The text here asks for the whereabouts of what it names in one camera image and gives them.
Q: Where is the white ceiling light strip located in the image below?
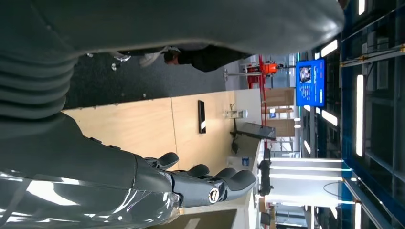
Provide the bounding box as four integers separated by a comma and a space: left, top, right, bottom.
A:
321, 109, 339, 127
320, 39, 339, 58
356, 74, 364, 157

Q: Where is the grey tilted monitor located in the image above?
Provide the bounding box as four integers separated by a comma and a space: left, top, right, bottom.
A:
232, 121, 277, 156

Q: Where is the chrome stanchion post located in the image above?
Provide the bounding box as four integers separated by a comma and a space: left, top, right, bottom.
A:
222, 68, 264, 82

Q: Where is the blue wall screen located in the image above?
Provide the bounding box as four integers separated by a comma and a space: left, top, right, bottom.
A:
295, 58, 327, 108

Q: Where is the orange machine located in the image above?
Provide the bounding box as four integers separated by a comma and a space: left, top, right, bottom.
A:
246, 54, 287, 90

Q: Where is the person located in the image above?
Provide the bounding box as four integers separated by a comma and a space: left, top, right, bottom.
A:
138, 45, 252, 73

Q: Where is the chrome chair base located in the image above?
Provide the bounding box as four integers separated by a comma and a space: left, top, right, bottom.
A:
109, 52, 132, 63

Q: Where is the white small appliance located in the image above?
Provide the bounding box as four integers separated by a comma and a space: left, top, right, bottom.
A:
224, 109, 250, 120

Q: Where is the wooden cabinet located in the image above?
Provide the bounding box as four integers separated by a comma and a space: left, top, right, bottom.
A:
262, 88, 297, 138

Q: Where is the black flat device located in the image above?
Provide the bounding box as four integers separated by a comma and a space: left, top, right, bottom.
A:
197, 100, 207, 135

